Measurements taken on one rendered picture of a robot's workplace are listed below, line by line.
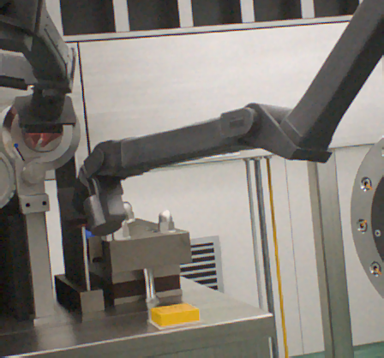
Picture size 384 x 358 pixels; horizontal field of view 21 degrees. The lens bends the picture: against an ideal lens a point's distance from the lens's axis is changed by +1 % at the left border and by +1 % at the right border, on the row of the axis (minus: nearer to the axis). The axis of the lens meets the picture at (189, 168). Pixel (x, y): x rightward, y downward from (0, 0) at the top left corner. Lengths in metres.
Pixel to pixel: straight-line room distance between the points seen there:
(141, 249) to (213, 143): 0.47
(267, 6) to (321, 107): 1.15
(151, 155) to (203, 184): 3.16
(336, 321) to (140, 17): 0.93
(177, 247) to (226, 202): 2.89
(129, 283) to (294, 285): 3.05
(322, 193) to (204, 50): 0.53
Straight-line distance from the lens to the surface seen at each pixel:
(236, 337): 1.83
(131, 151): 1.77
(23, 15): 1.38
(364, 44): 1.43
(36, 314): 1.99
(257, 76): 2.48
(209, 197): 4.90
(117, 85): 2.38
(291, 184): 5.04
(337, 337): 2.78
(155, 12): 2.50
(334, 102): 1.46
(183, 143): 1.67
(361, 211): 1.07
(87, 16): 2.46
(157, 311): 1.84
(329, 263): 2.74
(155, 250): 2.03
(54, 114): 1.87
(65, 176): 2.14
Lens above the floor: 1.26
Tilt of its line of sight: 3 degrees down
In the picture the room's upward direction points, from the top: 6 degrees counter-clockwise
